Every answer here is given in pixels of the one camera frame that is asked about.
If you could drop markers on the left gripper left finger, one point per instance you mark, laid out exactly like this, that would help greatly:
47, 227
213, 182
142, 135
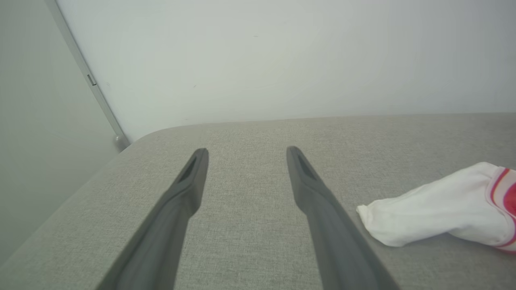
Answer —
161, 241

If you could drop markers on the grey wall corner strip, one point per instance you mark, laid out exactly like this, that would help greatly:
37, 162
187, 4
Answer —
103, 104

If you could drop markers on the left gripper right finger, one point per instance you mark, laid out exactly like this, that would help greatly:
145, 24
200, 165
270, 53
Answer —
338, 245

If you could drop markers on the red white short-sleeve shirt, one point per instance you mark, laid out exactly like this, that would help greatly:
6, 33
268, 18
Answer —
435, 209

